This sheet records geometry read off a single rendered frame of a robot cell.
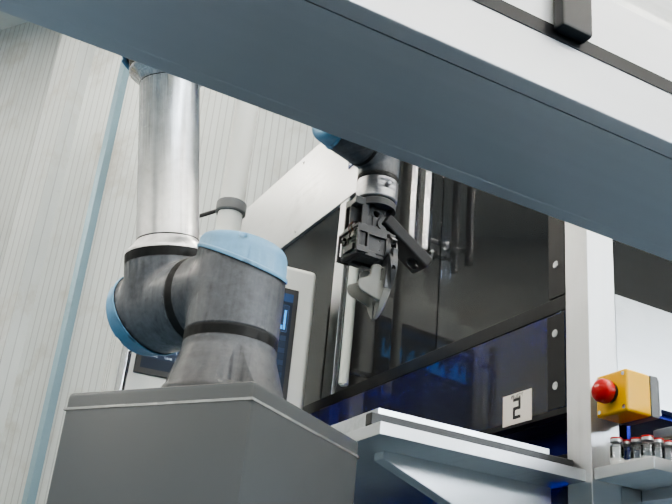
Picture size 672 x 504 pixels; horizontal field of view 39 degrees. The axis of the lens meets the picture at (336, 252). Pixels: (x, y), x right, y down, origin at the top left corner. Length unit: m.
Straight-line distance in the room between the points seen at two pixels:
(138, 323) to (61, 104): 8.22
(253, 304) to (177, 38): 0.61
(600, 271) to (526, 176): 1.14
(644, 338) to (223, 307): 0.93
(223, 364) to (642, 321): 0.96
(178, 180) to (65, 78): 8.32
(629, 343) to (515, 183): 1.14
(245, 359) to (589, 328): 0.80
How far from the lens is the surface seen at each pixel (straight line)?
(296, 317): 2.55
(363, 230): 1.61
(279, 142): 7.80
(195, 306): 1.15
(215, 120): 8.33
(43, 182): 9.02
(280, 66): 0.57
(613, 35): 0.65
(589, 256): 1.79
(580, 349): 1.73
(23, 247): 8.79
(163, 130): 1.33
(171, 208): 1.29
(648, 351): 1.82
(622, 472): 1.61
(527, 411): 1.81
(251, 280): 1.14
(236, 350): 1.11
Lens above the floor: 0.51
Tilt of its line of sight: 25 degrees up
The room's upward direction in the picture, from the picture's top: 6 degrees clockwise
